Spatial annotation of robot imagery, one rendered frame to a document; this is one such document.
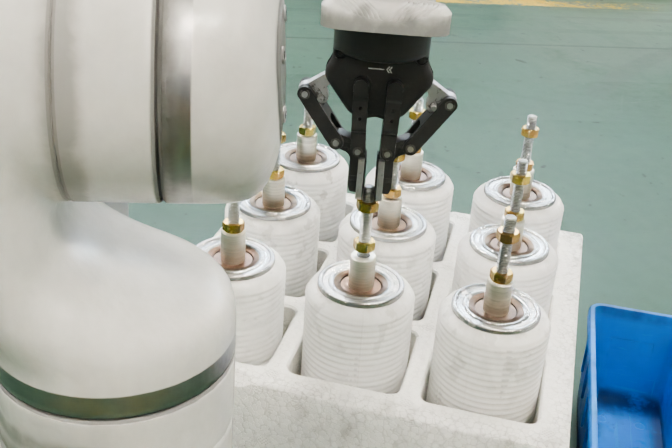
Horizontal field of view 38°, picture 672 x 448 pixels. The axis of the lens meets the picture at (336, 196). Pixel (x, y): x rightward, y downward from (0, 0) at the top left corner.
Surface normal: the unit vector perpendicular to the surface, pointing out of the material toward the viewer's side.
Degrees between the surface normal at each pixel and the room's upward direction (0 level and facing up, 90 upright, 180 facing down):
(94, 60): 71
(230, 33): 61
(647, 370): 88
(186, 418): 90
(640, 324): 88
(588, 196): 0
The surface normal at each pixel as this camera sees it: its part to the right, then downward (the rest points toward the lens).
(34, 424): -0.49, 0.36
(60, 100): 0.10, 0.29
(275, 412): -0.25, 0.42
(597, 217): 0.07, -0.89
